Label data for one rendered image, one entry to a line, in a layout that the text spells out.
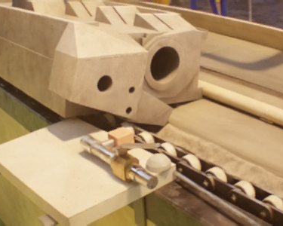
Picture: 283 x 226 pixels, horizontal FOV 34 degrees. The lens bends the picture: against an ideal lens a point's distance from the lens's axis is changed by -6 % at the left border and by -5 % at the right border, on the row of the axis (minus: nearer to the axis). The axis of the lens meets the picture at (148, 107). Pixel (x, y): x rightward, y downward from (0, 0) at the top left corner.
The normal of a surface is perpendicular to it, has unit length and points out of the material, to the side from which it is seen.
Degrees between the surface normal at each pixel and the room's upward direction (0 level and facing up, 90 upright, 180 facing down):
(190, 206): 0
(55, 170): 0
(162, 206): 90
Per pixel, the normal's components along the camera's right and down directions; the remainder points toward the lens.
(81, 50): 0.43, -0.59
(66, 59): -0.77, -0.04
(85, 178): -0.06, -0.92
